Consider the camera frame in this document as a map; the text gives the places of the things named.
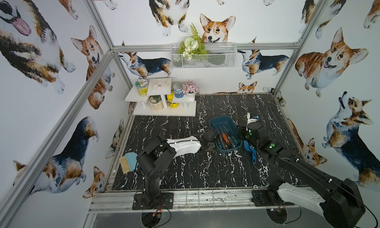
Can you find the orange handle screwdriver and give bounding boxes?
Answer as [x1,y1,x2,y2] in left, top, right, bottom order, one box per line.
[220,129,230,146]

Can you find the green black screwdriver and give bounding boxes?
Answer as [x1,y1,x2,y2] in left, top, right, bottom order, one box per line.
[225,128,239,148]

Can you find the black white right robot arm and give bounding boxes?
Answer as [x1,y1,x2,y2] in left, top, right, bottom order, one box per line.
[237,122,366,228]

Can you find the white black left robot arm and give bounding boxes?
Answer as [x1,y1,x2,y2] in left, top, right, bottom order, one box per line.
[137,129,219,205]

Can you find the teal plastic storage box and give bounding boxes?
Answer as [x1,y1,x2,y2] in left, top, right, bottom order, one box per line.
[209,116,243,154]

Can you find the blue plastic dustpan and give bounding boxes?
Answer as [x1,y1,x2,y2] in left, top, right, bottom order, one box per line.
[243,140,257,165]

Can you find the white flower pot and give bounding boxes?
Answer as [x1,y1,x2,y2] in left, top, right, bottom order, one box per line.
[182,80,200,99]

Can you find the yellow fertilizer bottle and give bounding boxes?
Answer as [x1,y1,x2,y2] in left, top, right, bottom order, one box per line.
[166,91,179,108]

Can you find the blue cylindrical can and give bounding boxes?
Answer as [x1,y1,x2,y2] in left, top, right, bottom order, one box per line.
[173,83,184,99]

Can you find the white wooden tiered shelf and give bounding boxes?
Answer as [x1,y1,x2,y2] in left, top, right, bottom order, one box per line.
[125,77,197,117]

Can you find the cream bubble plant pot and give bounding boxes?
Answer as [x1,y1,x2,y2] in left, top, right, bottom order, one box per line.
[149,95,164,111]

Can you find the green white artificial flowers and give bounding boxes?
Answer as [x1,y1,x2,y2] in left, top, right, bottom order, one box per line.
[177,23,209,61]

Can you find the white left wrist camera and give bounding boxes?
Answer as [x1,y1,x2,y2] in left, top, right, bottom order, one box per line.
[197,126,206,134]

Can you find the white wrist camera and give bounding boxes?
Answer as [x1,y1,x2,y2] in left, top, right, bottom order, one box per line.
[246,113,259,125]
[197,126,206,134]

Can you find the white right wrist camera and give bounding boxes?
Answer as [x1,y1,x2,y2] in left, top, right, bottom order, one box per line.
[246,113,259,125]

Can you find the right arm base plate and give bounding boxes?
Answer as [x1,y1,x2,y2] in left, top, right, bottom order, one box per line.
[251,190,294,207]

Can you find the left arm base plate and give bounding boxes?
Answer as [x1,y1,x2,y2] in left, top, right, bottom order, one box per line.
[132,192,174,210]

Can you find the white wire wall basket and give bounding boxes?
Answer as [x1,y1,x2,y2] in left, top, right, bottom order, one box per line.
[170,43,237,69]

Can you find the blue handle bristle brush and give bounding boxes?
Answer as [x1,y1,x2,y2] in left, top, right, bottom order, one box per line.
[119,152,138,174]

